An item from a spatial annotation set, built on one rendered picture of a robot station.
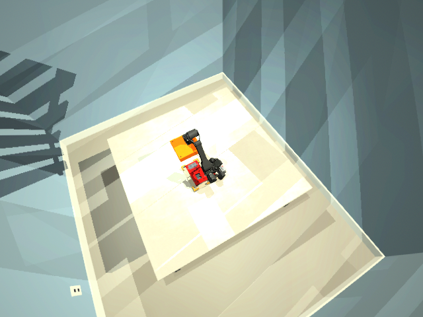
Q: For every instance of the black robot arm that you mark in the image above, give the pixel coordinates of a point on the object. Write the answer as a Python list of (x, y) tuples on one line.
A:
[(206, 165)]

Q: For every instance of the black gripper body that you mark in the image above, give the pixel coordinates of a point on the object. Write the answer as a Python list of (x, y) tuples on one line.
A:
[(220, 175)]

